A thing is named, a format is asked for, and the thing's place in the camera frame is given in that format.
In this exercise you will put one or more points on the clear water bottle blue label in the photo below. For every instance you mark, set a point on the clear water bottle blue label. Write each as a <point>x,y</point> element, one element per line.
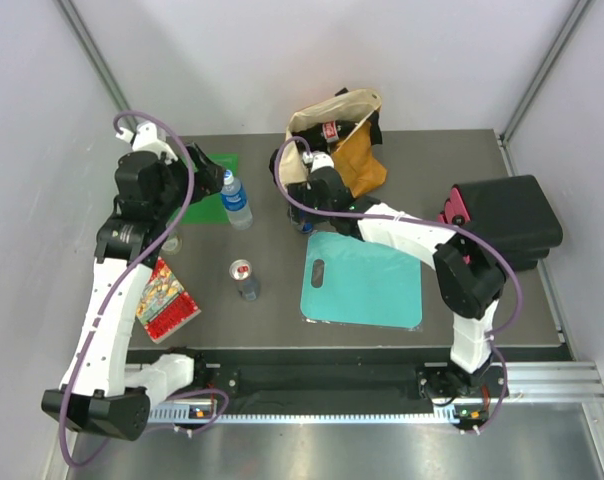
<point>235,202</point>

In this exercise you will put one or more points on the turquoise cutting board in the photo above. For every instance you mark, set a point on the turquoise cutting board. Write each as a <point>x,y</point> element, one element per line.
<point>350,282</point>

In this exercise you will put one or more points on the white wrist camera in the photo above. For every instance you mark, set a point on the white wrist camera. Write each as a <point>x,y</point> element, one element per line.
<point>149,137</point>
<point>317,160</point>

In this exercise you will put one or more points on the black and pink drawer box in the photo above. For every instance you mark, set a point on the black and pink drawer box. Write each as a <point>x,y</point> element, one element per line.
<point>512,214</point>

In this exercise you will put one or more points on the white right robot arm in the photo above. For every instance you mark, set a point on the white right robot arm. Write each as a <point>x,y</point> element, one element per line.
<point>470,273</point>

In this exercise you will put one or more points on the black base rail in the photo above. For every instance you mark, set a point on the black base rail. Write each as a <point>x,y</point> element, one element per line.
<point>341,381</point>

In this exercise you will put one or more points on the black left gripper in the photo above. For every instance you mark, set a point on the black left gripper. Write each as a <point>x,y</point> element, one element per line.
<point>210,176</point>

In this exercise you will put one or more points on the orange canvas bag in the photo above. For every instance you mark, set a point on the orange canvas bag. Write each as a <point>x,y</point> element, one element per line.
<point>353,157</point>

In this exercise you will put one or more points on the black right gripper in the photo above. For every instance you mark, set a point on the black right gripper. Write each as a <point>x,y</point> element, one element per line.
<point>300,193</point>

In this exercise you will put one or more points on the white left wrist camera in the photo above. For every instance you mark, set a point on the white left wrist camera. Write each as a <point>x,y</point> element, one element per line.
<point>149,137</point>

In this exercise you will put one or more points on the red snack box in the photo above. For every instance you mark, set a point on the red snack box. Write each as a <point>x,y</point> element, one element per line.
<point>165,305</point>

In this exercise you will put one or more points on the energy drink can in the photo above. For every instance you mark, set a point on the energy drink can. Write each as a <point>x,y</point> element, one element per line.
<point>244,279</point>
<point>299,222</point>

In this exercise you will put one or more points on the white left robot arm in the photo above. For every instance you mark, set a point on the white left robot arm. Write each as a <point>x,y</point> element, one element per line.
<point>96,396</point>

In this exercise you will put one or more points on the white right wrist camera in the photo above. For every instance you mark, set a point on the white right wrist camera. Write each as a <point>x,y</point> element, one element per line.
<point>317,160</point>

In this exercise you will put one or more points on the glass cola bottle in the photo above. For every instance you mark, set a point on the glass cola bottle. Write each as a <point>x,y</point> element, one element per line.
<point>325,136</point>

